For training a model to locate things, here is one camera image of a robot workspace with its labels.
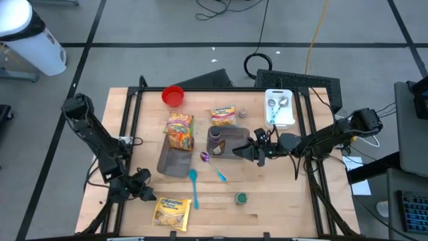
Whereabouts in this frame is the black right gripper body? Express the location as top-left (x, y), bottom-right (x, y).
top-left (252, 129), bottom-right (285, 167)

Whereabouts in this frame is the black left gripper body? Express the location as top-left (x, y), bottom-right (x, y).
top-left (128, 168), bottom-right (152, 197)

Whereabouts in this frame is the brown pouch white label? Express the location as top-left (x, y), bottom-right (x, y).
top-left (211, 139), bottom-right (227, 157)

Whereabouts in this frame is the silver spoon striped handle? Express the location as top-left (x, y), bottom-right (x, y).
top-left (271, 96), bottom-right (290, 124)

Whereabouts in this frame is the orange Maruchan ramen packet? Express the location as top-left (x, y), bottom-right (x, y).
top-left (167, 127), bottom-right (195, 152)

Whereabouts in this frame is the grey translucent plastic bin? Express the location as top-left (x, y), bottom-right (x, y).
top-left (206, 125), bottom-right (251, 160)
top-left (156, 132), bottom-right (194, 179)

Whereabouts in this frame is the yellow Maruchan ramen packet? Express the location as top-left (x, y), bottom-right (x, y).
top-left (210, 105), bottom-right (237, 127)
top-left (152, 196), bottom-right (193, 232)

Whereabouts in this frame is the white plastic bin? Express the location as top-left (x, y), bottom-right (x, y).
top-left (264, 88), bottom-right (296, 130)

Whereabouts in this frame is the green label oregano jar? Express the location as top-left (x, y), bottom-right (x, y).
top-left (234, 191), bottom-right (249, 206)

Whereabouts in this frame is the iridescent rainbow metal spoon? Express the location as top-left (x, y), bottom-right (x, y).
top-left (199, 151), bottom-right (228, 183)

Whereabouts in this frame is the teal plastic spoon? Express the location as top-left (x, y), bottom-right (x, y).
top-left (188, 168), bottom-right (201, 211)

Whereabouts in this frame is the yellow pink ramen packet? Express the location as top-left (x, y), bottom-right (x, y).
top-left (163, 111), bottom-right (195, 134)

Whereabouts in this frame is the black computer tower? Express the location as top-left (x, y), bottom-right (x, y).
top-left (254, 68), bottom-right (343, 113)

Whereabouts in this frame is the black slanted panel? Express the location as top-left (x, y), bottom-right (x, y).
top-left (173, 68), bottom-right (234, 89)

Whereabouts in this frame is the red plastic cup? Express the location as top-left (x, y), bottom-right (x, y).
top-left (161, 85), bottom-right (185, 108)

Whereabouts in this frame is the white paper sheet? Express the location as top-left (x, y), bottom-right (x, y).
top-left (342, 155), bottom-right (372, 197)

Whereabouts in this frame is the black desk foot bar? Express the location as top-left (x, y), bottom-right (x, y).
top-left (346, 152), bottom-right (402, 185)

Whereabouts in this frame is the white computer mouse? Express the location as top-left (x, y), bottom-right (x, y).
top-left (376, 200), bottom-right (391, 218)

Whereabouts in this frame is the black floor object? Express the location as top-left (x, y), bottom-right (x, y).
top-left (0, 104), bottom-right (14, 122)

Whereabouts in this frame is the grey metal stand base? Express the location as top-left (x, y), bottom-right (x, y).
top-left (0, 68), bottom-right (37, 83)

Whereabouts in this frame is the backlit black keyboard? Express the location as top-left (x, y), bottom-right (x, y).
top-left (396, 189), bottom-right (428, 235)

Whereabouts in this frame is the white trash can black liner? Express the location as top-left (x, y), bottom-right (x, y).
top-left (0, 0), bottom-right (68, 77)

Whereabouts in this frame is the black aluminium table frame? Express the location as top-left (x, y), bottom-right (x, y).
top-left (80, 85), bottom-right (362, 241)

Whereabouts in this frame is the black cable with coil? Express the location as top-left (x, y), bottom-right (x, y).
top-left (243, 0), bottom-right (274, 80)

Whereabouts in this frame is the yellow cable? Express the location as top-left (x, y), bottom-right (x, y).
top-left (304, 0), bottom-right (331, 75)

